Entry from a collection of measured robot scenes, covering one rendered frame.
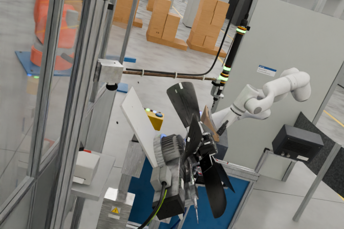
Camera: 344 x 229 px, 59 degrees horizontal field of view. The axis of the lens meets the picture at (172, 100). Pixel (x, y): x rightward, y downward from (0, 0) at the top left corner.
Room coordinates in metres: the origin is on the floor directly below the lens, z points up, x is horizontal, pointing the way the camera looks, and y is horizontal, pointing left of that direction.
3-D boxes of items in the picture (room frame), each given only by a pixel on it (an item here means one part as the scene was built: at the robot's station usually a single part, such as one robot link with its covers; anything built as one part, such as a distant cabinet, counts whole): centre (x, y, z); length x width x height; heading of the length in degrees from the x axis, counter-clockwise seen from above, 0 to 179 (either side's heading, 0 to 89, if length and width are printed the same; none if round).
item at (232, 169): (1.87, -0.30, 0.82); 0.90 x 0.04 x 0.08; 93
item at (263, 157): (1.90, -0.73, 0.96); 0.03 x 0.03 x 0.20; 3
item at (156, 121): (1.85, 0.10, 1.02); 0.16 x 0.10 x 0.11; 93
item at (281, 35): (3.36, -1.07, 1.10); 1.21 x 0.05 x 2.20; 93
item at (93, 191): (1.37, 0.33, 0.85); 0.36 x 0.24 x 0.03; 3
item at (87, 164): (1.29, 0.35, 0.92); 0.17 x 0.16 x 0.11; 93
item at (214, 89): (1.50, -0.21, 1.49); 0.09 x 0.07 x 0.10; 128
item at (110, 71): (1.13, 0.28, 1.53); 0.10 x 0.07 x 0.08; 128
